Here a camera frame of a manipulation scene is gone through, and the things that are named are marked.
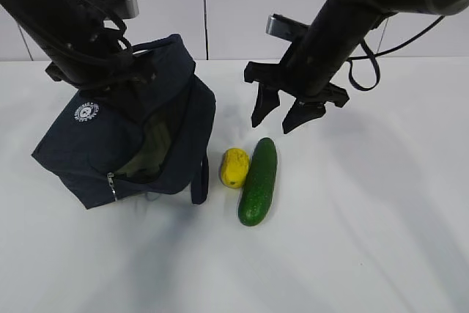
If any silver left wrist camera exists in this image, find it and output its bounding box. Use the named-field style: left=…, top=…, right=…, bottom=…
left=90, top=0, right=139, bottom=20

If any yellow toy corn piece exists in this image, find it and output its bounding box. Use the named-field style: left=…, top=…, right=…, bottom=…
left=219, top=148, right=250, bottom=189

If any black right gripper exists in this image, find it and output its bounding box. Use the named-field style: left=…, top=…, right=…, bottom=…
left=244, top=62, right=349, bottom=133

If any green cucumber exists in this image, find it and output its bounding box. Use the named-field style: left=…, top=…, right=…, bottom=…
left=237, top=137, right=278, bottom=227

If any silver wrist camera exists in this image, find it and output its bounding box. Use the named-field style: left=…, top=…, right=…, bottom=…
left=266, top=14, right=309, bottom=42
left=90, top=0, right=139, bottom=20

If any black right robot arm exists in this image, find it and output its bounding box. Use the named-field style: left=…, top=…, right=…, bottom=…
left=244, top=0, right=468, bottom=133

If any green lidded glass container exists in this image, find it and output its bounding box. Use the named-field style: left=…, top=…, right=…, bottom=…
left=114, top=103, right=185, bottom=183

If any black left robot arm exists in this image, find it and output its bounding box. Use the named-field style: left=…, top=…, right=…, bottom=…
left=1, top=0, right=147, bottom=108

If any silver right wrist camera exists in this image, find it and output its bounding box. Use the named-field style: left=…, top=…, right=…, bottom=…
left=266, top=14, right=309, bottom=42

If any dark navy fabric lunch bag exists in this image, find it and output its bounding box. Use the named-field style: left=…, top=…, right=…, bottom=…
left=32, top=34, right=216, bottom=209

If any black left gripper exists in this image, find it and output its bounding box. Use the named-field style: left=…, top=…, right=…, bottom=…
left=45, top=48, right=158, bottom=108

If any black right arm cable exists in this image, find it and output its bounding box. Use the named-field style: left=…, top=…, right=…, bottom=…
left=346, top=15, right=446, bottom=92

